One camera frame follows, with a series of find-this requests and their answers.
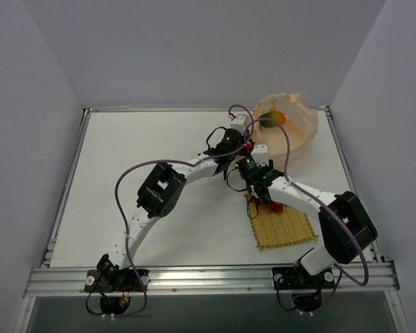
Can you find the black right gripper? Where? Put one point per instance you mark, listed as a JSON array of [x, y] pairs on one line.
[[260, 193]]

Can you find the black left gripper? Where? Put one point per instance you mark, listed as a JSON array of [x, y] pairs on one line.
[[240, 146]]

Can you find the red fake cherry bunch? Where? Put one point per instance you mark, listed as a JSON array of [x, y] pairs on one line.
[[255, 204]]

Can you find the green orange fake mango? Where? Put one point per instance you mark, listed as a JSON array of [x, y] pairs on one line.
[[271, 118]]

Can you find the translucent peach plastic bag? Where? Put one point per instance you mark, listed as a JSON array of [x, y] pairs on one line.
[[291, 139]]

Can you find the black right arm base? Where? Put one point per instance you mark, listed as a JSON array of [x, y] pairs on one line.
[[306, 290]]

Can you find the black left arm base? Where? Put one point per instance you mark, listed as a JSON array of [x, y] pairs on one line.
[[114, 292]]

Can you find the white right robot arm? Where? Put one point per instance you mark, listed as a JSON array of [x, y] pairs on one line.
[[344, 223]]

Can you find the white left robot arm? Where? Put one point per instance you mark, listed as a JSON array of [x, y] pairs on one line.
[[160, 191]]

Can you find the woven bamboo mat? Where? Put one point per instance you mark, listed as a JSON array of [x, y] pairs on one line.
[[289, 228]]

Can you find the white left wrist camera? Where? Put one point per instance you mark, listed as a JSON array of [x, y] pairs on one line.
[[240, 122]]

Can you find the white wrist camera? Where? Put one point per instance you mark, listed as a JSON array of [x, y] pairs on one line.
[[260, 155], [240, 122]]

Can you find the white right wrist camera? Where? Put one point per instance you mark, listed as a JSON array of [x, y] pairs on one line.
[[260, 155]]

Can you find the aluminium front frame rail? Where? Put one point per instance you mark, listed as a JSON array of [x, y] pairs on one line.
[[197, 280]]

